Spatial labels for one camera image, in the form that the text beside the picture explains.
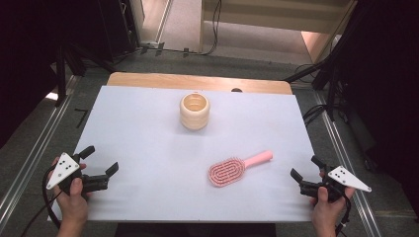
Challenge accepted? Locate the white board sheet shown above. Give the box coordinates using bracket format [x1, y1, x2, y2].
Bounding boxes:
[47, 85, 323, 223]

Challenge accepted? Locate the black floor cable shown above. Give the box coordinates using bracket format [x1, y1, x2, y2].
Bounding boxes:
[301, 104, 330, 128]

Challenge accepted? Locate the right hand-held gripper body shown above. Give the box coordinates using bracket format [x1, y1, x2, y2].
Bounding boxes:
[298, 166, 373, 202]

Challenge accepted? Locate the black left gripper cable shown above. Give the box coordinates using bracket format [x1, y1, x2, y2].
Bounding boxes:
[19, 164, 64, 237]

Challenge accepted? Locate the black metal stand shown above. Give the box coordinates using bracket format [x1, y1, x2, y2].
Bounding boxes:
[53, 39, 117, 108]
[285, 33, 350, 122]

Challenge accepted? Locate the black hanging cable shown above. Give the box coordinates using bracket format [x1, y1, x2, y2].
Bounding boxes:
[201, 0, 222, 56]

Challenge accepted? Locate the black curtain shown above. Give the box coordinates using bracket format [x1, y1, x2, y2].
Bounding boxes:
[0, 0, 110, 149]
[329, 0, 419, 211]

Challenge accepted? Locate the black cabinet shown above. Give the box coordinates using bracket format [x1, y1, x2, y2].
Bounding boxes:
[98, 0, 141, 63]

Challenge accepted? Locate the beige shelf unit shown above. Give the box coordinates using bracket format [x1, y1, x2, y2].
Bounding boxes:
[199, 0, 359, 65]

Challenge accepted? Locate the person's left hand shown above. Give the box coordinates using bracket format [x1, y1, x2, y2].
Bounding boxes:
[47, 156, 91, 225]

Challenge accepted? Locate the person's right hand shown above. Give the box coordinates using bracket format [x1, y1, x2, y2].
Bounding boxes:
[309, 169, 356, 228]

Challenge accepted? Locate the pink hairbrush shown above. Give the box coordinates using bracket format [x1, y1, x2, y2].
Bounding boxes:
[207, 149, 275, 189]

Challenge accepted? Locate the wooden table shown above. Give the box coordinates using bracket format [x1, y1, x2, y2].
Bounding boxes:
[107, 72, 293, 96]

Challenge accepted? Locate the aluminium floor rail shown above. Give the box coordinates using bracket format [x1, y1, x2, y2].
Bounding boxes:
[312, 90, 383, 237]
[0, 75, 82, 231]

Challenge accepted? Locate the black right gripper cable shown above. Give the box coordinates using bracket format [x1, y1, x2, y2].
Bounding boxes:
[334, 193, 352, 237]

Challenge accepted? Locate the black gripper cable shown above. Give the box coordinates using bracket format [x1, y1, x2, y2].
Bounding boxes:
[334, 193, 352, 237]
[19, 164, 64, 237]

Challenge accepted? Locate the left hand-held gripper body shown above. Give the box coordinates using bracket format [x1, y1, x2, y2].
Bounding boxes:
[45, 152, 110, 196]

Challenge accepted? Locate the beige ribbed cup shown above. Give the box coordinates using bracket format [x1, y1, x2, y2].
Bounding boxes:
[179, 92, 211, 131]

